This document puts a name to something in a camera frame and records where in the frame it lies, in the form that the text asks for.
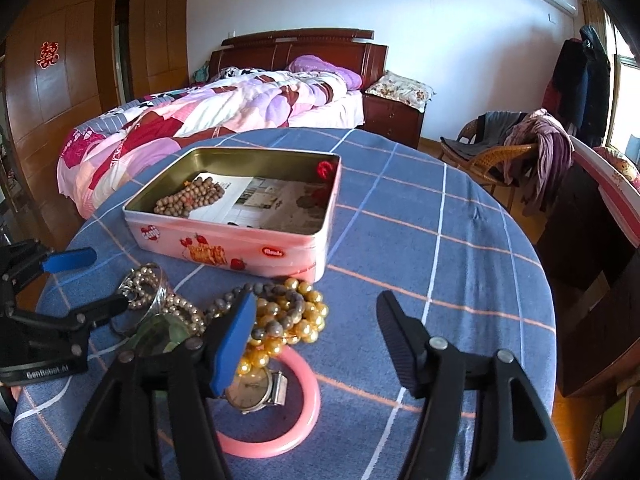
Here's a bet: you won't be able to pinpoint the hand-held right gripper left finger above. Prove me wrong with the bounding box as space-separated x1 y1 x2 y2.
57 290 258 480

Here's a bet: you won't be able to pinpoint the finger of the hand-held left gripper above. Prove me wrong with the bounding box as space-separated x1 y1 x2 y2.
0 294 130 361
0 241 97 291

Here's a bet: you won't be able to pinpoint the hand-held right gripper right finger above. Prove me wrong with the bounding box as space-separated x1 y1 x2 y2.
375 290 573 480

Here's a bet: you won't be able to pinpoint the grey stone bead bracelet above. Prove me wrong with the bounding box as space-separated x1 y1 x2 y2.
205 282 306 343

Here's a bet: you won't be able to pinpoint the silver mesh-strap wristwatch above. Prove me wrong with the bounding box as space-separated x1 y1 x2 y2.
222 367 290 415

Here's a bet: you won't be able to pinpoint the white pearl bracelet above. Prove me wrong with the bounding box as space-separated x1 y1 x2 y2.
120 266 207 337

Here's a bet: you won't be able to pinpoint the green jade bangle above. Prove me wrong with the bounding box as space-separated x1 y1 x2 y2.
132 312 193 356

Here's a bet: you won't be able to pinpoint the gold pearl necklace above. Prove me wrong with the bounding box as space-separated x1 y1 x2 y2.
235 277 331 378

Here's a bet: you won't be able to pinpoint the pink tin box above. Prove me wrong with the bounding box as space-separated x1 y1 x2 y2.
122 147 342 285

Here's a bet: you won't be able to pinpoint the pink plastic bangle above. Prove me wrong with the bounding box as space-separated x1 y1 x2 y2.
210 345 322 458

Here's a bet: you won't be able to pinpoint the printed paper leaflet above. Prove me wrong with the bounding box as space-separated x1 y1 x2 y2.
182 172 328 233

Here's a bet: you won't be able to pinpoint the brown wooden wardrobe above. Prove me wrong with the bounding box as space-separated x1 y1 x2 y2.
0 0 191 241

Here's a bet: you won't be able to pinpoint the pink patchwork quilt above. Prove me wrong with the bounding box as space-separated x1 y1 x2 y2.
56 67 351 221

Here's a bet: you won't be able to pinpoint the wicker chair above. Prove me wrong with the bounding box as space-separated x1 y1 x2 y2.
440 120 541 211

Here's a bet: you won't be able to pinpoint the dark wooden nightstand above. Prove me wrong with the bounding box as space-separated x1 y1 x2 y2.
362 91 426 150

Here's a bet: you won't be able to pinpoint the grey garment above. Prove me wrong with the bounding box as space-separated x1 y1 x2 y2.
442 111 526 161

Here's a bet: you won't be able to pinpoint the floral cushion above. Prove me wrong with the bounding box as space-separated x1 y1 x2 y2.
365 71 435 113

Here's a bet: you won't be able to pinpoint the pink-edged floral cloth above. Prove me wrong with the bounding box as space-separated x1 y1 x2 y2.
570 135 640 248

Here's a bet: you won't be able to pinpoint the purple pillow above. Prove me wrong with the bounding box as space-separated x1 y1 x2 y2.
287 55 363 92

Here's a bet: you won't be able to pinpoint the dark wooden bed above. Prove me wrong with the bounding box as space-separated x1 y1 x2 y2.
55 29 390 221

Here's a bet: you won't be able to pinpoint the hanging dark clothes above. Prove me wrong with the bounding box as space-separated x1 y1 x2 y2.
542 25 612 148

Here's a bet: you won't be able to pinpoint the brown wooden bead bracelet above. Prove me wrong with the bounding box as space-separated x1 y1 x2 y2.
152 181 226 220

